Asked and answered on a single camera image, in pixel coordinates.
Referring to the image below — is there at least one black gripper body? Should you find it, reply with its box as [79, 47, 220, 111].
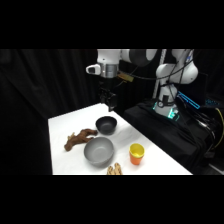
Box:
[98, 87, 118, 105]

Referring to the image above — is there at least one brown plush deer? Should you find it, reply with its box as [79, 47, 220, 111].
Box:
[63, 128, 99, 153]

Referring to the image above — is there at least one black bowl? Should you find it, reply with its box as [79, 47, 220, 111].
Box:
[95, 115, 118, 136]

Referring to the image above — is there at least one grey bowl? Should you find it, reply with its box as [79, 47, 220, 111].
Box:
[83, 136, 116, 168]

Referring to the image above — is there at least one brown wrist connector tag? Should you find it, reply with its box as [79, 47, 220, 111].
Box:
[116, 69, 134, 83]

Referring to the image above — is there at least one yellow plastic cup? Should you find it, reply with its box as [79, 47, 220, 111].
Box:
[129, 143, 146, 159]

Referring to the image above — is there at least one black covered robot stand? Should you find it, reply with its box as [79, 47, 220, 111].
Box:
[123, 101, 215, 174]

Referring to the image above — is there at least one orange plastic cup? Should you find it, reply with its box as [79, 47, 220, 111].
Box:
[129, 151, 145, 166]

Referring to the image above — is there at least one tan plush toy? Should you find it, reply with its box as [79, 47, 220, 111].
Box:
[106, 162, 124, 176]

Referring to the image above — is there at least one black curtain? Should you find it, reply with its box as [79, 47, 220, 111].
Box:
[0, 49, 224, 176]

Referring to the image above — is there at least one blue-lit black device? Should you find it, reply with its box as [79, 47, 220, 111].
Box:
[176, 90, 202, 110]

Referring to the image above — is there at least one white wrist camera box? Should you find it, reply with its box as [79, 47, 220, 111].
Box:
[85, 63, 102, 76]

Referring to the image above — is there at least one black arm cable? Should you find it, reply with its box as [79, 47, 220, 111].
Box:
[114, 49, 195, 88]

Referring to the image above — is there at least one yellow cable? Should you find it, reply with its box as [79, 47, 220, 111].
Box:
[213, 107, 224, 150]

